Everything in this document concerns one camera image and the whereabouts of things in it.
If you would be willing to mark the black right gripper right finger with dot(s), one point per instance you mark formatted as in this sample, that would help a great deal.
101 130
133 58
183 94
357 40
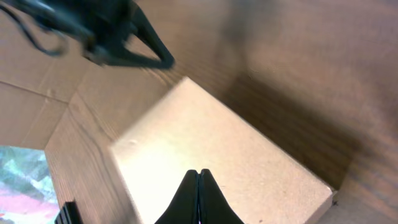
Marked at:
213 207

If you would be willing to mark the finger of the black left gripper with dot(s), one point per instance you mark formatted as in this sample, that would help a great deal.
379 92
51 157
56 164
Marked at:
135 23

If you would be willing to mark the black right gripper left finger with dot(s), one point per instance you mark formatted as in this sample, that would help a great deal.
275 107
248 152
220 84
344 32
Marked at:
183 209

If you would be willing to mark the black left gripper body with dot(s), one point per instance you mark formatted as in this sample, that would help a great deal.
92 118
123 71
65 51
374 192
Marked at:
91 23

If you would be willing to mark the brown cardboard box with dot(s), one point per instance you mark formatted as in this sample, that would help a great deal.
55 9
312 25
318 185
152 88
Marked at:
191 130

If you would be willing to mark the cardboard wall panel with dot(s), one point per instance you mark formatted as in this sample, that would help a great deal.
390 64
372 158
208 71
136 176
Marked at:
35 88

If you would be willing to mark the black aluminium mounting rail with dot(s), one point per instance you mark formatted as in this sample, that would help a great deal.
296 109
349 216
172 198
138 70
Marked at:
68 214

